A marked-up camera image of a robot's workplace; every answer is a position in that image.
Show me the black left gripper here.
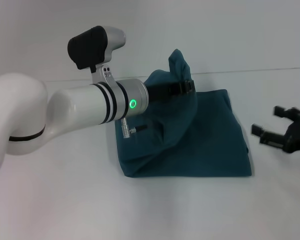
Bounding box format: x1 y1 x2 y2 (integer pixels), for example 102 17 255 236
144 79 197 104

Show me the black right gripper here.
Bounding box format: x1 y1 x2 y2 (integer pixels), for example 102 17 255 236
250 105 300 155

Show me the teal t-shirt with FREE print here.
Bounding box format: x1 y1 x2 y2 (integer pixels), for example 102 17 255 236
114 48 253 179

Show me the left arm plug with cable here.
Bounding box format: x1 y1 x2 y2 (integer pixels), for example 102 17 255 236
120 117 149 139

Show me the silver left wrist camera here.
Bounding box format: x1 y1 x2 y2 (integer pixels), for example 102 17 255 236
67 25 127 85

